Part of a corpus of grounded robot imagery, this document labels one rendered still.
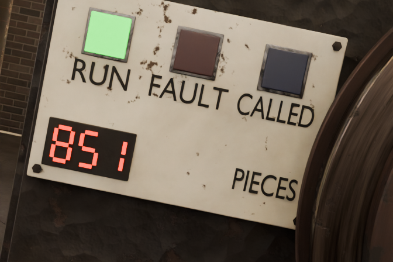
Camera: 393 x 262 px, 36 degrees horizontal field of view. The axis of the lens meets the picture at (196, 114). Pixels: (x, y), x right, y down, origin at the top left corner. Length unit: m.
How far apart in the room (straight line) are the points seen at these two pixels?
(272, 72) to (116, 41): 0.14
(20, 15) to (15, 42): 0.29
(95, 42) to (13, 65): 6.27
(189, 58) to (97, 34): 0.08
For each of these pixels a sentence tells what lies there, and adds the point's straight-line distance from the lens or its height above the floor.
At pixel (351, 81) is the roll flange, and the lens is 0.50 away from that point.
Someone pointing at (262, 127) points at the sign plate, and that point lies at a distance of 0.56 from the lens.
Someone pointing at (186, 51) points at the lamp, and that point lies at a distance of 0.55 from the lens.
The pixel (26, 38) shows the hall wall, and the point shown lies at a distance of 6.78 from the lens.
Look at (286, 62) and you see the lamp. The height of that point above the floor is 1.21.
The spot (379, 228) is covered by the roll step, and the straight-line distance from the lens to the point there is 0.43.
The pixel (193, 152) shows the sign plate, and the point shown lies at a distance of 0.56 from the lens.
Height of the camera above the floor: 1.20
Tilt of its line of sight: 5 degrees down
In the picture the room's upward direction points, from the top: 12 degrees clockwise
